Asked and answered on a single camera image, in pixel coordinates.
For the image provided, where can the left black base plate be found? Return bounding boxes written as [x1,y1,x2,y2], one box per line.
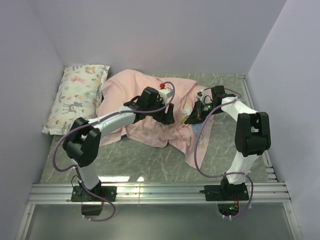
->
[70,185,117,202]

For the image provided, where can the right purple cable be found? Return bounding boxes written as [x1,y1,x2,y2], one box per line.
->
[193,87,253,218]

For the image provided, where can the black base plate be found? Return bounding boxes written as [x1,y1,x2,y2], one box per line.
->
[199,184,250,202]
[70,185,117,202]

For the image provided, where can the aluminium mounting rail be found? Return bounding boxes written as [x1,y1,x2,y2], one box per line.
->
[27,182,291,205]

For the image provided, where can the pink pillowcase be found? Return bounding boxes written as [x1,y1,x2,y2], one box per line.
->
[97,69,214,168]

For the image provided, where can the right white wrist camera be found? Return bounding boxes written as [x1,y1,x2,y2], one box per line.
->
[196,89,207,103]

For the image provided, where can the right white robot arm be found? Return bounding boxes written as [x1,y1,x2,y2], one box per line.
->
[186,85,271,201]

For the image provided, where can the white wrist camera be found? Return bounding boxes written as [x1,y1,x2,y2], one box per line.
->
[196,89,207,103]
[158,83,174,104]

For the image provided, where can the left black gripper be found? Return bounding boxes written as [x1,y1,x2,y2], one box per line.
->
[147,97,175,125]

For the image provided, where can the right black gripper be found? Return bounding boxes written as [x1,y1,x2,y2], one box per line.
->
[185,100,223,125]

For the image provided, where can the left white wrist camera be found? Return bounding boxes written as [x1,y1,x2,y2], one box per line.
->
[158,83,174,104]

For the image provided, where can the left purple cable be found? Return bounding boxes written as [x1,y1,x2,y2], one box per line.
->
[52,81,176,222]

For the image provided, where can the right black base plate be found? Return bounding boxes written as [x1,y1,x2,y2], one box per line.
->
[199,184,250,202]

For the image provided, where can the white patterned pillow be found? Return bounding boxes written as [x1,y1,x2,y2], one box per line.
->
[42,64,110,136]

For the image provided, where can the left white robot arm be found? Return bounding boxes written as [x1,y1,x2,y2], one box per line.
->
[62,83,175,202]

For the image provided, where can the purple cable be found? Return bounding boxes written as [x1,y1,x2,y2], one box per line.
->
[52,81,176,222]
[193,87,253,218]

